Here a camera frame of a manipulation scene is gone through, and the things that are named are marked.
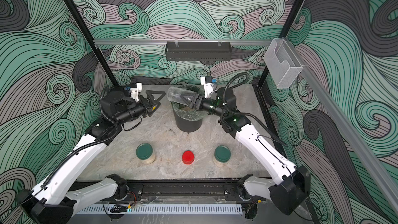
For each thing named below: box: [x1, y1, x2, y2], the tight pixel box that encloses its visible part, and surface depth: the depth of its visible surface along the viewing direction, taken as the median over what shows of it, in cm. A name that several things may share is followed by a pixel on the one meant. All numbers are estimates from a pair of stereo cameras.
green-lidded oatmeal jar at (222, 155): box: [212, 145, 232, 168], surface depth 77 cm
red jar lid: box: [181, 150, 195, 165], surface depth 85 cm
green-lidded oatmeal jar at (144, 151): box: [135, 142, 156, 165], surface depth 79 cm
